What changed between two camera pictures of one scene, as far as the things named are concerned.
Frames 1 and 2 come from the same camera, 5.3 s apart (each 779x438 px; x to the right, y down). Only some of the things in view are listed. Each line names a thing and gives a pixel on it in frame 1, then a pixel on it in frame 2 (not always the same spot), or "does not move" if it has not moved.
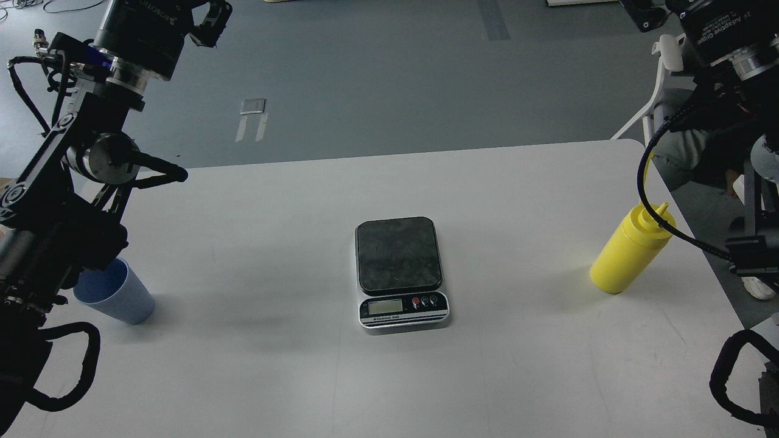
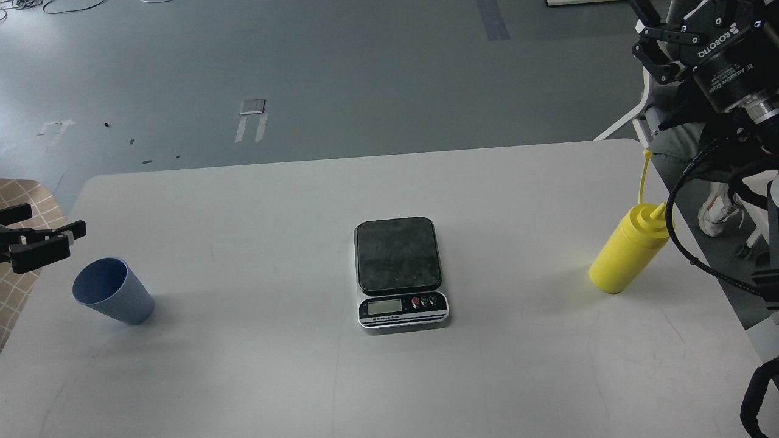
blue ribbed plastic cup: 115,291 does not move
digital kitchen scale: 399,274 does not move
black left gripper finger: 207,34 -> 27,249
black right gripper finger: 647,14 -> 649,53
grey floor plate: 253,106 does not move
